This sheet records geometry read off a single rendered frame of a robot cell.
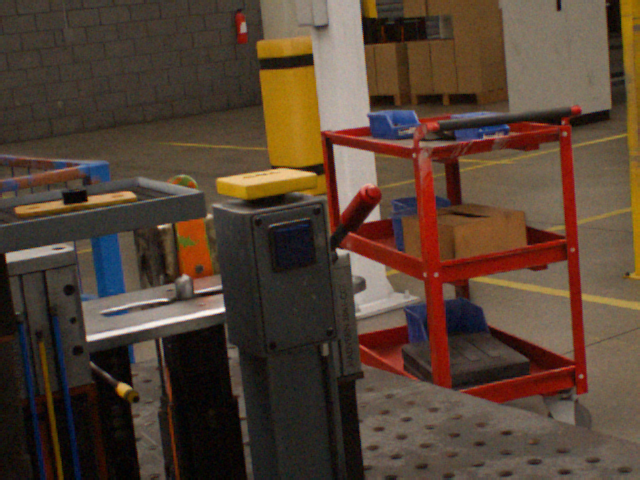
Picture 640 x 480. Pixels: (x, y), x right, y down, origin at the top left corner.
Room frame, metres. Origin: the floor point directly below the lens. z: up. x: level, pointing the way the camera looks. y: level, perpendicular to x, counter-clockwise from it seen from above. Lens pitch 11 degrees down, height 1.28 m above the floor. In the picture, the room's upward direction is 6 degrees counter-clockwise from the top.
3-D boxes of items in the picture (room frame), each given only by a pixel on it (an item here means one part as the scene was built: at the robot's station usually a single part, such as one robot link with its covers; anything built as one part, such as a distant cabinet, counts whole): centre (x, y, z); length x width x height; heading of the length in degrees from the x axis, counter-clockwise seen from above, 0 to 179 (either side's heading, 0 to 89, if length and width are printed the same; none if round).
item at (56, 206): (0.87, 0.17, 1.17); 0.08 x 0.04 x 0.01; 105
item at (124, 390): (0.97, 0.18, 1.00); 0.12 x 0.01 x 0.01; 26
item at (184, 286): (1.25, 0.14, 1.00); 0.02 x 0.02 x 0.04; 26
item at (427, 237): (3.51, -0.39, 0.49); 0.81 x 0.47 x 0.97; 19
